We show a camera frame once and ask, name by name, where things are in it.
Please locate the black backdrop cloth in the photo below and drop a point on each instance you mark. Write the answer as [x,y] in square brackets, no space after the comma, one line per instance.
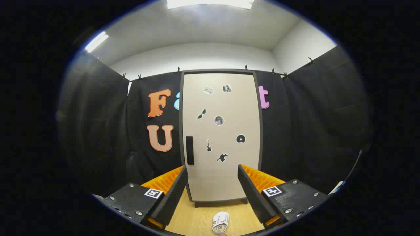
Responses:
[311,131]

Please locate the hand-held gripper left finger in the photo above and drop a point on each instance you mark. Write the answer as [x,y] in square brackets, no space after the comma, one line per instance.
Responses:
[173,193]

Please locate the dark grey shoe cabinet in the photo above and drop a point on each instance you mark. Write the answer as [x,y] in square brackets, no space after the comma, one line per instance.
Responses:
[180,131]

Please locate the small ceiling light panel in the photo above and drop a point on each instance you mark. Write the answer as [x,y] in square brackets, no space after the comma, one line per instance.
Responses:
[96,42]

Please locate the beige shoe cabinet door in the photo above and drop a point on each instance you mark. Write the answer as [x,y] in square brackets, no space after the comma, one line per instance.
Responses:
[226,177]

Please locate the long ceiling light panel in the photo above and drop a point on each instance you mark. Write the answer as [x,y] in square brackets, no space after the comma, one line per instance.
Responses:
[210,3]

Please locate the white canvas shoe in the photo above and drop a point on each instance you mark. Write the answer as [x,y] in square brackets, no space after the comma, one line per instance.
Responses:
[220,221]

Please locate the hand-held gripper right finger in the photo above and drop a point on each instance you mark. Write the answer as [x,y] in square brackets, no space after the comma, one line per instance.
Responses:
[252,193]

